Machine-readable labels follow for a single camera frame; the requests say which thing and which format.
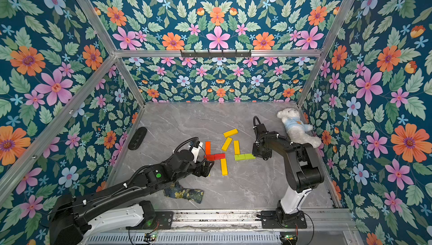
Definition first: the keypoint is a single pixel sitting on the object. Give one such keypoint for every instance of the dark floral cloth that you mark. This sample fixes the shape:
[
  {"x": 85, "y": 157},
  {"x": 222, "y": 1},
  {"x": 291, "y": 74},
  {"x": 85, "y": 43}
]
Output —
[{"x": 177, "y": 191}]

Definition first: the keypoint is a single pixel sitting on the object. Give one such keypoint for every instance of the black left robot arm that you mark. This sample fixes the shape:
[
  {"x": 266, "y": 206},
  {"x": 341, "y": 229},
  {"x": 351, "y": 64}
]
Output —
[{"x": 70, "y": 219}]

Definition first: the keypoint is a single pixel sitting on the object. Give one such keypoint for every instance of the black hook rail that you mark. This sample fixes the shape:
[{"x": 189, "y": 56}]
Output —
[{"x": 215, "y": 53}]

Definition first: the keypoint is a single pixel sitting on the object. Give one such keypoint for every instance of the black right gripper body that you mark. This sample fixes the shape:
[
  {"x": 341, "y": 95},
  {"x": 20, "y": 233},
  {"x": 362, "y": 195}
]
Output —
[{"x": 261, "y": 150}]

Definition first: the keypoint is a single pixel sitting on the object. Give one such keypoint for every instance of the lime green block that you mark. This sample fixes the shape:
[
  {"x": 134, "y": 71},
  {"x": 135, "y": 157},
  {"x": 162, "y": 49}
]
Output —
[
  {"x": 249, "y": 156},
  {"x": 239, "y": 157}
]

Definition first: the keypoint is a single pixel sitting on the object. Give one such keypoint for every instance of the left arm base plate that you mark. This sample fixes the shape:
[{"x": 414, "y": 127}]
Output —
[{"x": 162, "y": 220}]

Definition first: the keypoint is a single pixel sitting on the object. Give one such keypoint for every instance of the white teddy bear blue shirt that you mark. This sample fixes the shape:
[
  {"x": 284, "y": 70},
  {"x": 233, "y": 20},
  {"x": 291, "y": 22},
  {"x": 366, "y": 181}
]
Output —
[{"x": 296, "y": 129}]

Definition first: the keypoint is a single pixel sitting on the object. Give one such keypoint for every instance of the white ventilation grille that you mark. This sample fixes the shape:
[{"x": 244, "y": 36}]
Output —
[{"x": 188, "y": 238}]

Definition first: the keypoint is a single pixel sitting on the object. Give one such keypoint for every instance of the orange block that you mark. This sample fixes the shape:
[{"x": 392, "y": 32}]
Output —
[{"x": 208, "y": 148}]

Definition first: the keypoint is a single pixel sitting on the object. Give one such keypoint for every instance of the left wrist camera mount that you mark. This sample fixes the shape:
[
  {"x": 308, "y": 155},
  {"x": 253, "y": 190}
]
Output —
[{"x": 195, "y": 148}]

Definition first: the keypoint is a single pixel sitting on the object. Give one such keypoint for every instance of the black oval pad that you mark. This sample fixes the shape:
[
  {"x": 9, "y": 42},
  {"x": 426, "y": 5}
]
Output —
[{"x": 137, "y": 138}]

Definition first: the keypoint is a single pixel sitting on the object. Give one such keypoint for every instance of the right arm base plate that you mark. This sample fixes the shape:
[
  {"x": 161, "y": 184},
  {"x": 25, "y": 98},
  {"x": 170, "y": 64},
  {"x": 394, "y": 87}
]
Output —
[{"x": 277, "y": 219}]

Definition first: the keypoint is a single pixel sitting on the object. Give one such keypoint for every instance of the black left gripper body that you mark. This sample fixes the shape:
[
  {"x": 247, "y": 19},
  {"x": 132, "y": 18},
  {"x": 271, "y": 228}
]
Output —
[{"x": 197, "y": 172}]

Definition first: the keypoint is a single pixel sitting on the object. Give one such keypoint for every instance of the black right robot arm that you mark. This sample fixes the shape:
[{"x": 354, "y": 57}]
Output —
[{"x": 301, "y": 165}]

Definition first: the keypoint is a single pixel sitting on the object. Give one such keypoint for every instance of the red block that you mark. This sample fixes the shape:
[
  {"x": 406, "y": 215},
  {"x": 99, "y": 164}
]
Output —
[
  {"x": 219, "y": 156},
  {"x": 210, "y": 157}
]

